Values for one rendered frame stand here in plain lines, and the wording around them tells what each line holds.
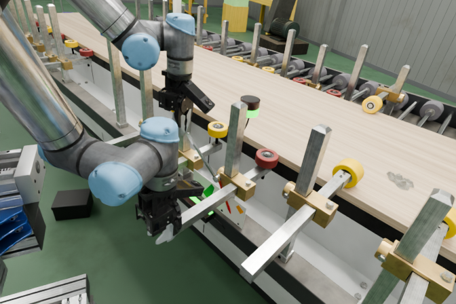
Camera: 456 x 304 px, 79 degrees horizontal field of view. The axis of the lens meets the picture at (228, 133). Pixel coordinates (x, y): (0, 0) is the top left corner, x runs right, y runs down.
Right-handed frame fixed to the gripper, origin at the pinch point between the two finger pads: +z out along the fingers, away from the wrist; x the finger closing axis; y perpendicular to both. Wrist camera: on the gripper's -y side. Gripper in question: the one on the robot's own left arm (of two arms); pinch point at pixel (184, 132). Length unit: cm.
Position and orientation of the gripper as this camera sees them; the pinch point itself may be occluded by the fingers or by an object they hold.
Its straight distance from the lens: 90.0
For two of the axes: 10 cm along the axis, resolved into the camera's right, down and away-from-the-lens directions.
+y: -9.1, -3.0, 2.9
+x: -4.0, 4.4, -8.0
